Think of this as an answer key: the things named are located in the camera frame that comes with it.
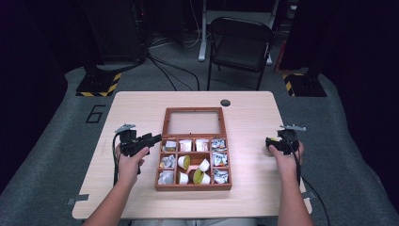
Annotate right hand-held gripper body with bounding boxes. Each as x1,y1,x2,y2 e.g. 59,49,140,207
277,123,307,155

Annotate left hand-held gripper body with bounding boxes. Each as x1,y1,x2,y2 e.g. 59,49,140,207
114,123,153,158

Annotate brown wooden compartment box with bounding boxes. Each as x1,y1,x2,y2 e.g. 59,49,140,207
154,106,233,192

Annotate person's right hand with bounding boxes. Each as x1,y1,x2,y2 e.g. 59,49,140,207
268,141,305,179

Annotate person's left hand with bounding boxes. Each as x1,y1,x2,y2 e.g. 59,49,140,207
115,144,151,186

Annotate silver foil sachet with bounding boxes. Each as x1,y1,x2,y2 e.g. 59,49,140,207
157,169,175,186
162,139,178,153
160,153,177,170
211,137,227,153
213,168,230,185
213,153,229,168

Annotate white and red sachet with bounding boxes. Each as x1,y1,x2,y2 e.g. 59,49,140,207
178,138,193,153
195,138,210,153

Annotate white cup with green lid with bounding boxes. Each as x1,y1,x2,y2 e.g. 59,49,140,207
192,169,212,186
177,154,192,170

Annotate black yellow striped stand base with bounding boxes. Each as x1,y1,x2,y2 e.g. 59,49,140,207
281,72,327,98
75,72,122,98

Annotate red object on floor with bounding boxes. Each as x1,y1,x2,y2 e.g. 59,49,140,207
274,40,288,73

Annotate black folding chair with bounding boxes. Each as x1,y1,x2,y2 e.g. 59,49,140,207
206,16,275,91

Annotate dark equipment cabinet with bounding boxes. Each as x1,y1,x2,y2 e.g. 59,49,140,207
79,0,149,65

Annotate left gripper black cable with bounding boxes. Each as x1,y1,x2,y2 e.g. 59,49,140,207
111,132,122,186

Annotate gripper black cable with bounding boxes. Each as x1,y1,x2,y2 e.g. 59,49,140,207
111,132,122,186
291,137,332,226

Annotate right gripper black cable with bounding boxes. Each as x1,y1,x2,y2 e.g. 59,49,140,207
291,137,332,226

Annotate black floor cables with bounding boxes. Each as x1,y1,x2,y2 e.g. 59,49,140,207
146,51,201,92

